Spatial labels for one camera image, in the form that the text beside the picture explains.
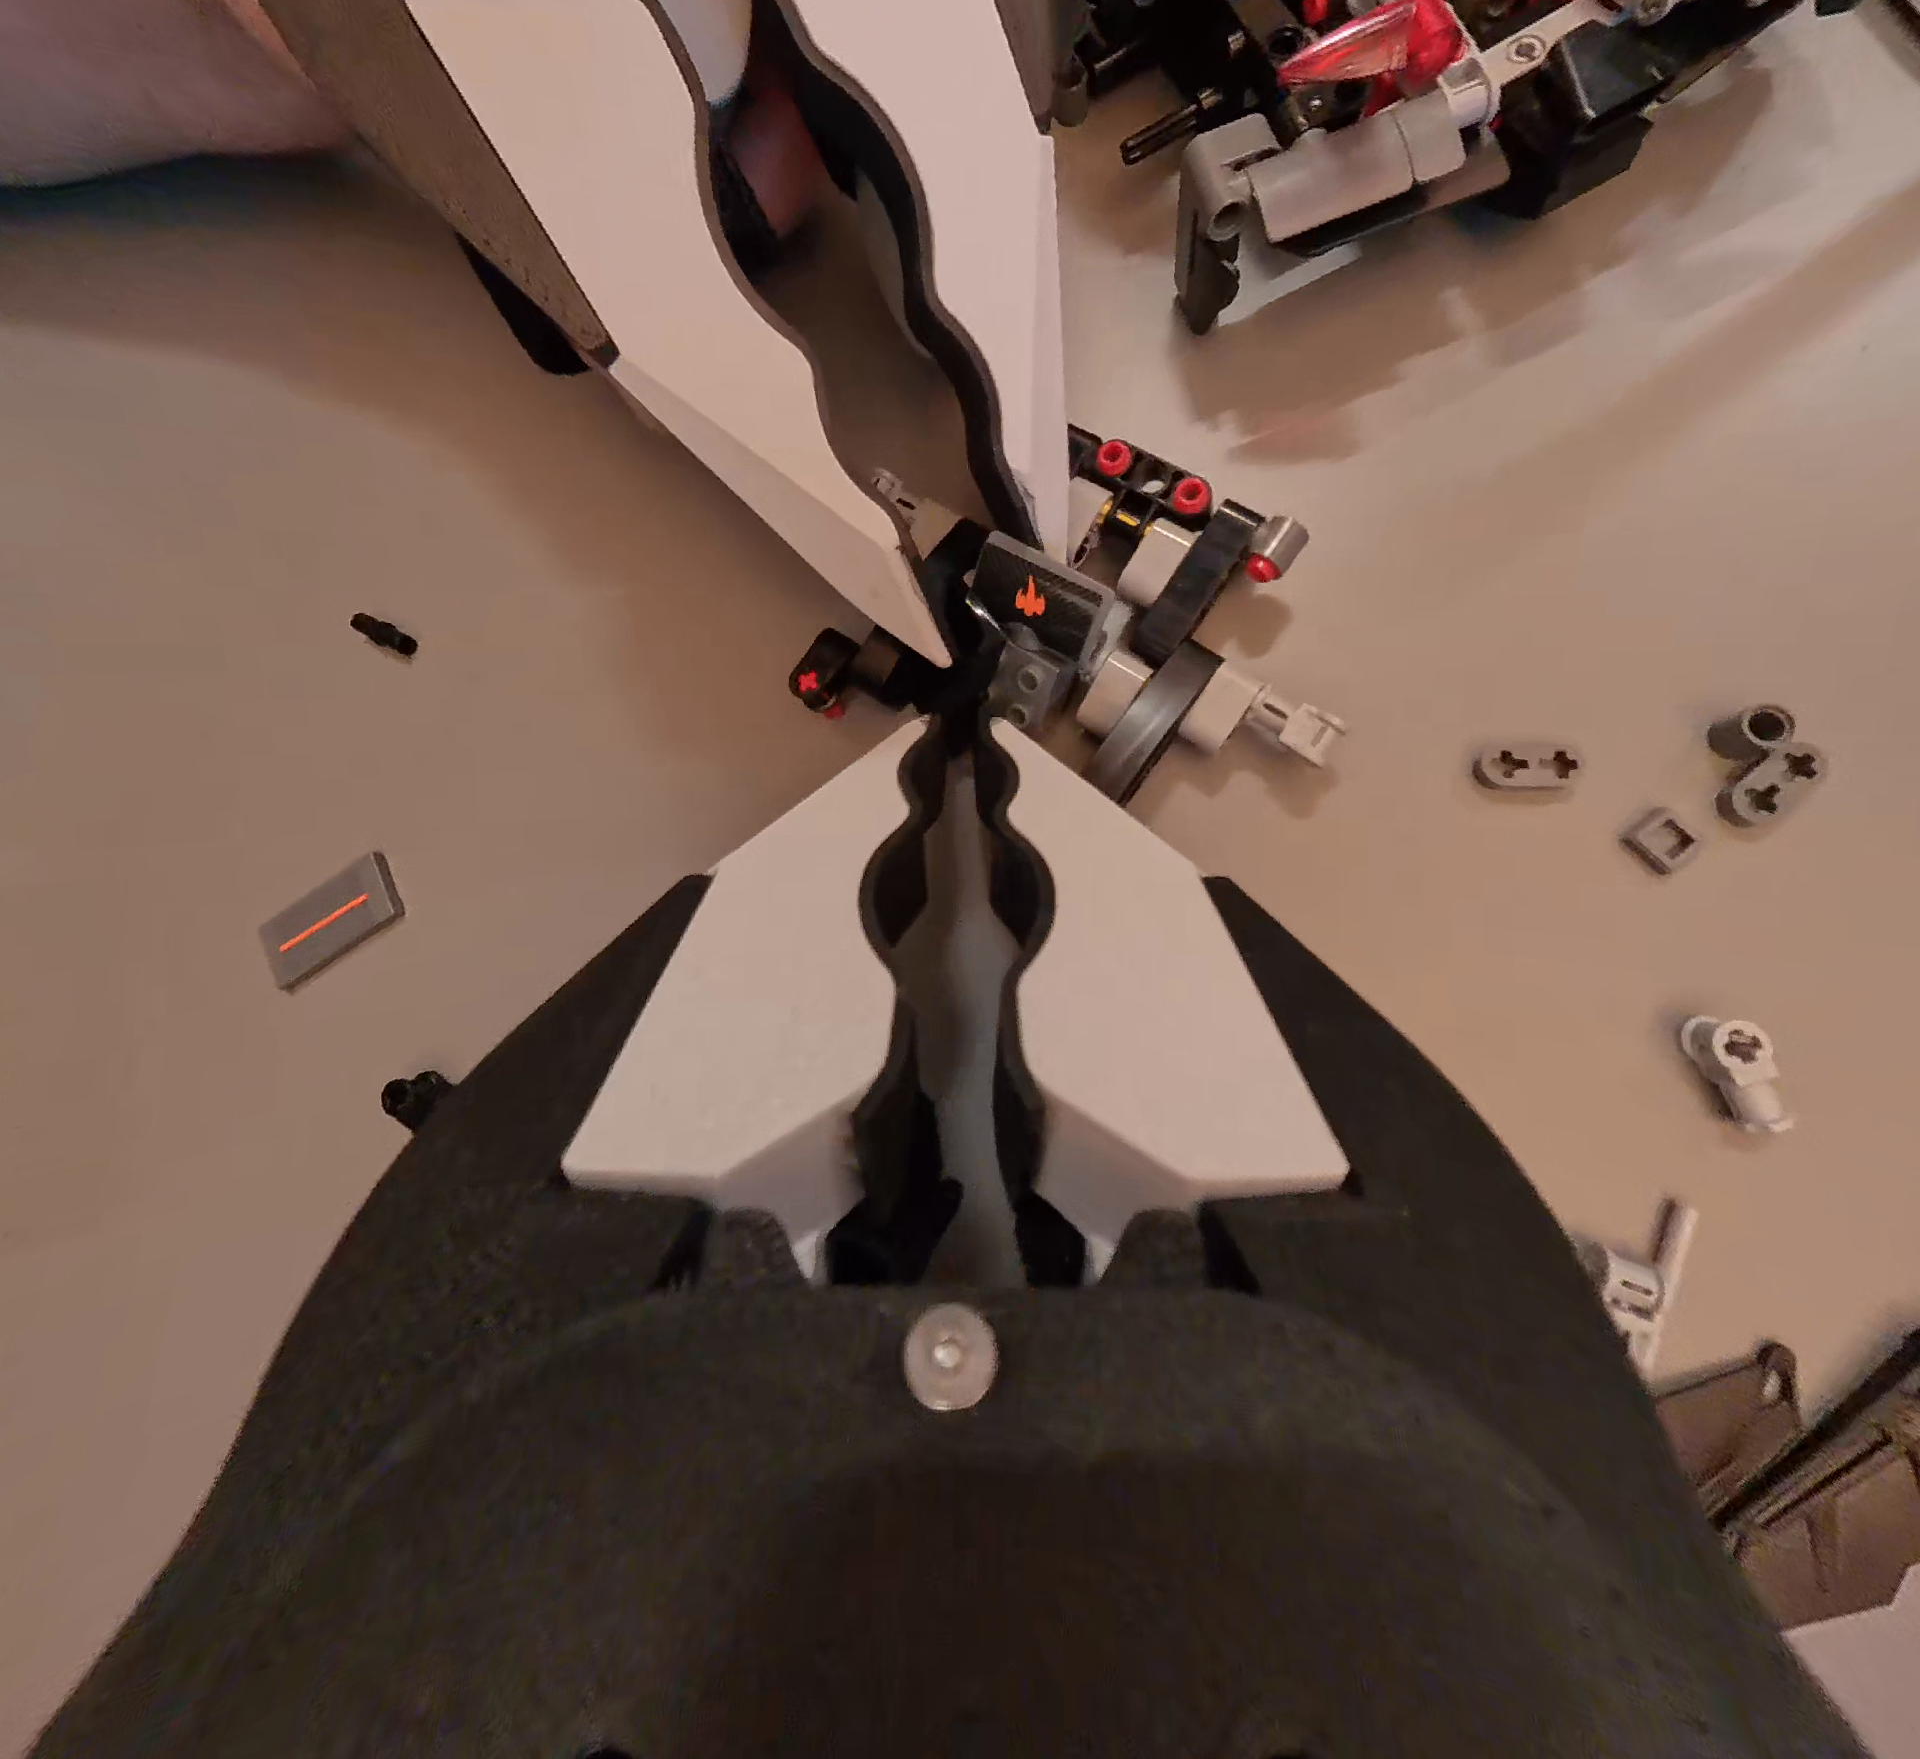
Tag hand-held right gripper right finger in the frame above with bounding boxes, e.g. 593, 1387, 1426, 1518
973, 717, 1350, 1289

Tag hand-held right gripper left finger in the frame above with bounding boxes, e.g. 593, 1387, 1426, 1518
559, 717, 961, 1289

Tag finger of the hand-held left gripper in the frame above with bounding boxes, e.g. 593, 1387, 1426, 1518
741, 0, 1073, 564
401, 0, 958, 673

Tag small black lego piece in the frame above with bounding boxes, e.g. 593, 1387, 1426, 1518
787, 632, 894, 719

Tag lego car chassis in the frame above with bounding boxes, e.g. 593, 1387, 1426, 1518
1050, 0, 1920, 336

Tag black grey lego subassembly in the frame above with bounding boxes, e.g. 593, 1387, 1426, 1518
787, 423, 1346, 801

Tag black lego panel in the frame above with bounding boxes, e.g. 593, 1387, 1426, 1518
1649, 1339, 1920, 1630

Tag dark lego tile red stripe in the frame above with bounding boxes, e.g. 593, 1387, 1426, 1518
257, 851, 408, 992

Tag scattered lego pieces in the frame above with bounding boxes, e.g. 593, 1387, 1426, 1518
1574, 1013, 1797, 1371

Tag person's left hand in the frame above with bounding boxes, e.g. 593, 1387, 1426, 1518
726, 86, 826, 232

